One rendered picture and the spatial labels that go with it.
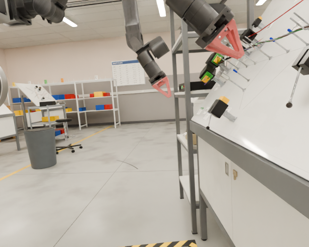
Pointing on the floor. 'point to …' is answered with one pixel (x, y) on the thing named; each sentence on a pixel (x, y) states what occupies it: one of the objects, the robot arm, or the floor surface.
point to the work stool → (65, 135)
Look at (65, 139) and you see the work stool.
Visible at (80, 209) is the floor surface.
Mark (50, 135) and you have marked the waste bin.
